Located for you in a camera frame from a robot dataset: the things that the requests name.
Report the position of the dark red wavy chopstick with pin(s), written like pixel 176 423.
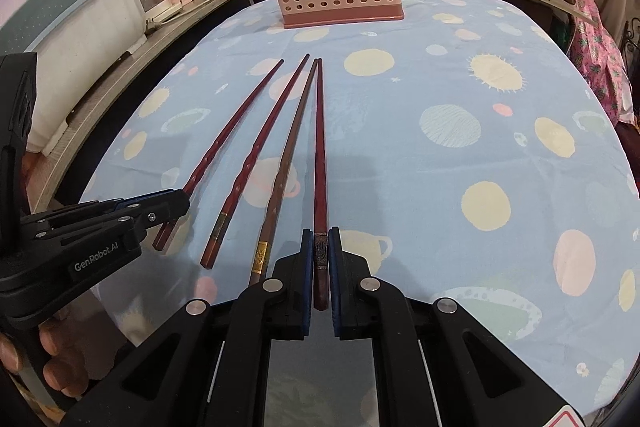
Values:
pixel 238 122
pixel 220 227

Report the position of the person's left hand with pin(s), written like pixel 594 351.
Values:
pixel 62 372

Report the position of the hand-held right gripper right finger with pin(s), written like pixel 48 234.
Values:
pixel 336 297

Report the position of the dark maroon chopstick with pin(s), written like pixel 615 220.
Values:
pixel 319 187

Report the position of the white tub with grey lid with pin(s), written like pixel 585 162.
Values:
pixel 85 37

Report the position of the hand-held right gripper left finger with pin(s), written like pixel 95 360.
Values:
pixel 307 287

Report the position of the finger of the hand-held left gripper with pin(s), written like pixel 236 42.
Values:
pixel 132 199
pixel 165 209

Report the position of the brown chopstick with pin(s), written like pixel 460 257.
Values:
pixel 261 253

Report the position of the pink floral garment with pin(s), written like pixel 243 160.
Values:
pixel 600 52

